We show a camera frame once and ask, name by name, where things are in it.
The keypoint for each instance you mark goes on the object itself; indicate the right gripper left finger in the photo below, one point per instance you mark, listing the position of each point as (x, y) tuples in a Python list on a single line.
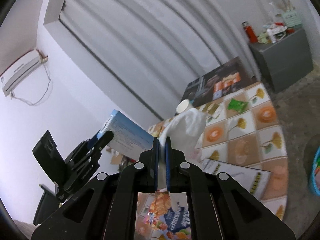
[(105, 208)]

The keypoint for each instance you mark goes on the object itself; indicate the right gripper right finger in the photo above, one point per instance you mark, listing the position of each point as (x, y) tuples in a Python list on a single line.
[(219, 207)]

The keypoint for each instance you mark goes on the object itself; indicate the pink blue snack bag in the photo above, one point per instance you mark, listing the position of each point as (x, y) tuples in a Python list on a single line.
[(165, 223)]

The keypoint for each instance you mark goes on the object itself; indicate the light blue carton box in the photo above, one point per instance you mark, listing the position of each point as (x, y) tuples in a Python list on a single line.
[(129, 138)]

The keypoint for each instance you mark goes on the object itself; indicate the white tissue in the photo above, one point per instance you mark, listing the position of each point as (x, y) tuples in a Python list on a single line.
[(184, 132)]

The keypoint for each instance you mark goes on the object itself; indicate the blue mesh trash bin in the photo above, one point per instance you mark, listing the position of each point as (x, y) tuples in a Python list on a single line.
[(314, 175)]

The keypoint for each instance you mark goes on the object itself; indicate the long grey printed box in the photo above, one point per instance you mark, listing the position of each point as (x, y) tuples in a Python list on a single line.
[(253, 180)]

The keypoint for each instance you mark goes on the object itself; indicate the patterned tablecloth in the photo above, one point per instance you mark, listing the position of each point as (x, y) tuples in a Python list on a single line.
[(251, 139)]

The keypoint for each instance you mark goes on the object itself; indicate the small green snack packet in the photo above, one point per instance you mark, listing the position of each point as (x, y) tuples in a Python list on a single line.
[(238, 106)]

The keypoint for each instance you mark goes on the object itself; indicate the white paper cup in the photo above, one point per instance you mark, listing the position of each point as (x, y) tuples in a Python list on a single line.
[(183, 106)]

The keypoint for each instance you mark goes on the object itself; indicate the white air conditioner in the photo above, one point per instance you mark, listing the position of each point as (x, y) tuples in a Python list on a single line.
[(20, 69)]

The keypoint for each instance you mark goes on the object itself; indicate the dark poster board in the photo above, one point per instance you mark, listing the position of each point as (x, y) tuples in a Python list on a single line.
[(223, 80)]

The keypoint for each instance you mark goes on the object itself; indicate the grey cabinet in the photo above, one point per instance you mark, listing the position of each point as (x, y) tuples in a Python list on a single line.
[(285, 62)]

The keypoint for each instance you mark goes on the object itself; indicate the grey curtain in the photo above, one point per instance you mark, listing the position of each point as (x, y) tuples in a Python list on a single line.
[(143, 53)]

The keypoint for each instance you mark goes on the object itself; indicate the red thermos bottle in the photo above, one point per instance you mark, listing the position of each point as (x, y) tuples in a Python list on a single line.
[(249, 32)]

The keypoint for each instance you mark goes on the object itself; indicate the small white bottle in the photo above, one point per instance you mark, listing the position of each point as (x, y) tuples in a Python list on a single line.
[(271, 36)]

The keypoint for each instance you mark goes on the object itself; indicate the mint green desk calendar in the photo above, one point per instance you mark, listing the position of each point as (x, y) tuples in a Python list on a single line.
[(291, 18)]

